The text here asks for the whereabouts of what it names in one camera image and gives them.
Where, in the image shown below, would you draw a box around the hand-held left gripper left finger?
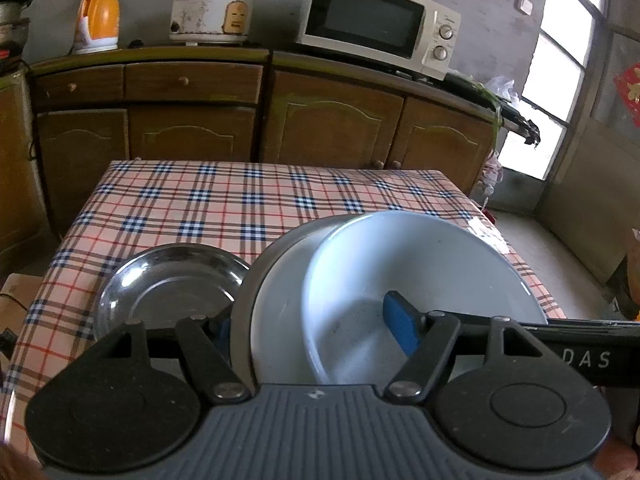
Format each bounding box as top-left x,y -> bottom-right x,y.
107,312 -> 251,405

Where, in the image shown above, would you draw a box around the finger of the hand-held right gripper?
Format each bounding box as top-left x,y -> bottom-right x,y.
430,310 -> 501,336

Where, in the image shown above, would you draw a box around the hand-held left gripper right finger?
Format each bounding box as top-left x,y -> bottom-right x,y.
382,290 -> 546,405

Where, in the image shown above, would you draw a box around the deep stainless steel bowl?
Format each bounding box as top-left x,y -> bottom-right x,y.
234,215 -> 371,387

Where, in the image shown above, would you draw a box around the blue patterned white bowl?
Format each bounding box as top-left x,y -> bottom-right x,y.
302,210 -> 549,386

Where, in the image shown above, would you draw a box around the plain white bowl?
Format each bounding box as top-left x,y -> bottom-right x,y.
249,222 -> 361,387

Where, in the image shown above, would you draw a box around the stainless steel plate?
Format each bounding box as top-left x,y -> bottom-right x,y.
92,243 -> 251,346

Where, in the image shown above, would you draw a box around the plaid tablecloth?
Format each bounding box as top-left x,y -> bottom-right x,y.
0,160 -> 568,466

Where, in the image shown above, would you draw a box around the pink plastic bags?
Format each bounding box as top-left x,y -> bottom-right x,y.
481,150 -> 505,206

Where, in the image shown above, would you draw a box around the beige board panel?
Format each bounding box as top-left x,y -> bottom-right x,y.
537,119 -> 640,283

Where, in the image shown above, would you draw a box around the cardboard box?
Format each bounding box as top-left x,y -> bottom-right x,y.
0,272 -> 46,366

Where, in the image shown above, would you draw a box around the green leaf stalk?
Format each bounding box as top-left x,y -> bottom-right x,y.
489,102 -> 503,151

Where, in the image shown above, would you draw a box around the black gas stove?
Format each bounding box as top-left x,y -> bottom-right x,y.
395,67 -> 542,147

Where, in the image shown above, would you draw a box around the white plastic bag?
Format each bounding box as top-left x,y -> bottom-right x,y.
482,75 -> 521,103

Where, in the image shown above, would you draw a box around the tall wooden cabinet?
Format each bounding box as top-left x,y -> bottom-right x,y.
0,67 -> 56,266

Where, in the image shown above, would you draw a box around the wooden cabinet with drawers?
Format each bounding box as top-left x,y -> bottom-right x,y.
27,46 -> 272,236

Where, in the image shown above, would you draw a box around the window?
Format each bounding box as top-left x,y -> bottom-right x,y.
497,0 -> 613,183

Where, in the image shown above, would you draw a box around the white microwave oven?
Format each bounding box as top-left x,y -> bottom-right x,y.
295,0 -> 463,81

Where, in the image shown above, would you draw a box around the white rice cooker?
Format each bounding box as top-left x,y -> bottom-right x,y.
166,0 -> 260,47

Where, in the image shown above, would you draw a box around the orange electric kettle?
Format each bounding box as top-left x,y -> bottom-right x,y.
70,0 -> 122,56

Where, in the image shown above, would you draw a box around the red and black appliance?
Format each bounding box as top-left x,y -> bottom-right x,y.
0,42 -> 26,78

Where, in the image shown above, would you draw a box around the metal pot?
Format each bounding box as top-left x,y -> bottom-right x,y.
0,0 -> 33,46

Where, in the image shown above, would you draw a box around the red paper wall decoration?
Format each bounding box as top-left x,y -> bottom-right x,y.
614,62 -> 640,128

